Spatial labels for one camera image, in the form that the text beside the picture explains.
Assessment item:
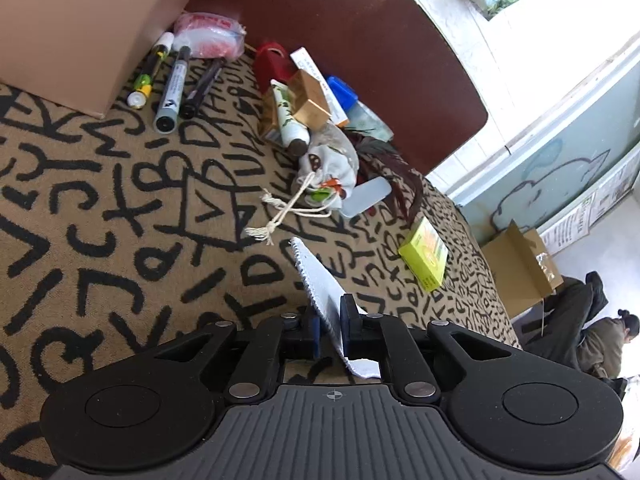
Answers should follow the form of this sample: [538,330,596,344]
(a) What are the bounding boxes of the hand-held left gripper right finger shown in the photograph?
[339,294,523,404]

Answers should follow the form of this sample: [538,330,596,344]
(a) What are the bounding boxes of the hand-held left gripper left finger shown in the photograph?
[152,305,323,404]

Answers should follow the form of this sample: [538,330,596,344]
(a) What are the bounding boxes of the white oval cloth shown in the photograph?
[289,236,382,379]

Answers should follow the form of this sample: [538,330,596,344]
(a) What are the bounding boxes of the brown cardboard box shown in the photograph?
[0,0,221,120]

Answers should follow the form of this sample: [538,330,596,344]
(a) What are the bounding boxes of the yellow-green small box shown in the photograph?
[397,216,450,294]

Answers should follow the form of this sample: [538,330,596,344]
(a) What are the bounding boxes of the dark red feather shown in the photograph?
[357,139,426,227]

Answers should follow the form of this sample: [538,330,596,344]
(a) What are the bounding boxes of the open cardboard carton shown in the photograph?
[479,219,565,319]

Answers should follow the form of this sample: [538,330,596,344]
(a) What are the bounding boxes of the blue-capped clear bottle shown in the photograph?
[347,100,395,142]

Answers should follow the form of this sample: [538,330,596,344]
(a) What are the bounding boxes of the white tube with dark cap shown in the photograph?
[269,78,311,154]

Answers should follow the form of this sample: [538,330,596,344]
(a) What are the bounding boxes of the small tan packet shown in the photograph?
[259,94,292,144]

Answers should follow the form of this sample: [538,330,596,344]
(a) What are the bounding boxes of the gold small box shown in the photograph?
[287,68,334,129]

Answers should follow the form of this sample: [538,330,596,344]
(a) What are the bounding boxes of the white paper notice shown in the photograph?
[541,204,591,256]
[587,159,640,226]

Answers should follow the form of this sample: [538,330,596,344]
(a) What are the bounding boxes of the letter-printed brown blanket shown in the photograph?
[0,54,524,480]

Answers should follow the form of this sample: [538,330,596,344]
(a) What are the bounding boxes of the orange and white box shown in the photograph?
[289,47,351,128]

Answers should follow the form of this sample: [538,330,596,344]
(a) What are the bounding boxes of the small red box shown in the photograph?
[252,39,296,95]

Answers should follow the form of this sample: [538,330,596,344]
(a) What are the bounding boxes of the black marker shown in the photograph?
[178,57,226,120]

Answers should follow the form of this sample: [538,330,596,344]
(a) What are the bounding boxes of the grey marker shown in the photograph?
[153,45,193,135]

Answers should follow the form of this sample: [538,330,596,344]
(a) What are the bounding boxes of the brown headboard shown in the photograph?
[184,0,489,177]

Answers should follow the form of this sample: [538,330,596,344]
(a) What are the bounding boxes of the yellow-green marker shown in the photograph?
[126,32,175,110]

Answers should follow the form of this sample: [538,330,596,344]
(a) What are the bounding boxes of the pink and clear plastic bag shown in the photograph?
[173,11,246,61]

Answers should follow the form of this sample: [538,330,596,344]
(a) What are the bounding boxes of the white drawstring pouch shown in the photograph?
[244,125,359,246]

